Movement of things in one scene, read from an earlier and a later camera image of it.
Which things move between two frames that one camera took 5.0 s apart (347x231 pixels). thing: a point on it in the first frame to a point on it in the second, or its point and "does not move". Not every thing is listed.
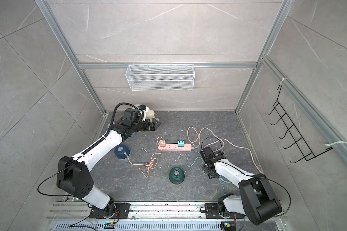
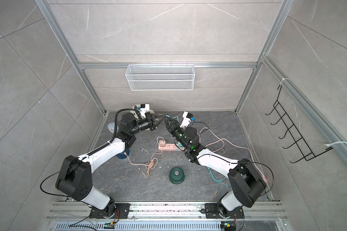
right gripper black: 205,168 to 172,129
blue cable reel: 119,151 does not move
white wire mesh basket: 160,77 does not move
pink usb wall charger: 162,143 does not move
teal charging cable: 220,181 to 180,146
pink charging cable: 151,164 does not move
